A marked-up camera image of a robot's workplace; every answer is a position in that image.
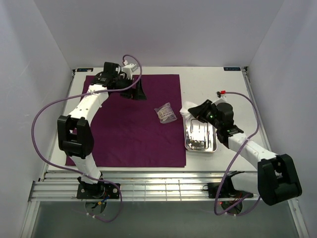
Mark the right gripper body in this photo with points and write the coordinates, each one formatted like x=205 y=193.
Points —
x=201 y=112

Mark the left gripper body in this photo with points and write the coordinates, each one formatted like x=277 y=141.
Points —
x=135 y=89

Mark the stainless steel tray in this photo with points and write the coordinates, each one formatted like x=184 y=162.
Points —
x=201 y=149

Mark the steel scissors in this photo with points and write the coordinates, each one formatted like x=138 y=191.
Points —
x=200 y=134

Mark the steel forceps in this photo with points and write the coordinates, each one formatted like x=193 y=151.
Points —
x=194 y=144
x=188 y=133

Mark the clear plastic packet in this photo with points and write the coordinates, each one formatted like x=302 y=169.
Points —
x=165 y=113

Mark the gauze pad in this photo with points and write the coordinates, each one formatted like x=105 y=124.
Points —
x=185 y=109

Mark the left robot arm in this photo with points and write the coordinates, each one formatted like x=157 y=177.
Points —
x=75 y=137

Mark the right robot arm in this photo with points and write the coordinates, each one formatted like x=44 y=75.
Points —
x=276 y=180

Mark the left blue label sticker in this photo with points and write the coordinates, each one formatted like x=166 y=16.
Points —
x=84 y=70

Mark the blue label sticker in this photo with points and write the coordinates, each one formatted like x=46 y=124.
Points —
x=84 y=70
x=232 y=69

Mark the purple cloth mat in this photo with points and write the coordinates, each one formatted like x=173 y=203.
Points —
x=128 y=133

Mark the right blue label sticker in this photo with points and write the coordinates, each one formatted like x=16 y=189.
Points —
x=232 y=69

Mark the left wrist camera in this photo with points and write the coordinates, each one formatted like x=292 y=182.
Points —
x=129 y=69

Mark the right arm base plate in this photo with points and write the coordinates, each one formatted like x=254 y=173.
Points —
x=215 y=191

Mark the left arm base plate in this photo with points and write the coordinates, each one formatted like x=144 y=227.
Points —
x=98 y=191

